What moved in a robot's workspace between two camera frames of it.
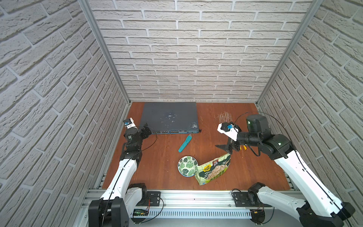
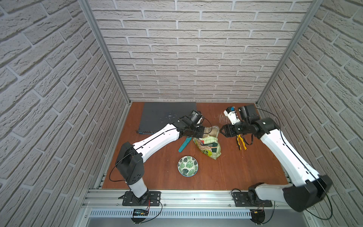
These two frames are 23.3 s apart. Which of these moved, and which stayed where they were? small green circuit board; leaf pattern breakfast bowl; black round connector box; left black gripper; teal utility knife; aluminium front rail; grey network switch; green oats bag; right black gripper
Moved: right black gripper; left black gripper; green oats bag
Stayed: small green circuit board; black round connector box; leaf pattern breakfast bowl; aluminium front rail; grey network switch; teal utility knife
